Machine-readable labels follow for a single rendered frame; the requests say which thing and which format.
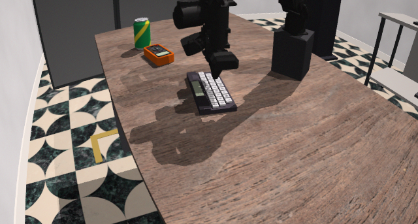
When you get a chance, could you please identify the green drink can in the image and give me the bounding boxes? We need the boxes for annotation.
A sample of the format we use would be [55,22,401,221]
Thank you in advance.
[133,18,151,50]

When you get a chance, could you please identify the orange pocket multimeter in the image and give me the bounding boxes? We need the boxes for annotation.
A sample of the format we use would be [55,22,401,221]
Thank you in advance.
[144,44,174,66]

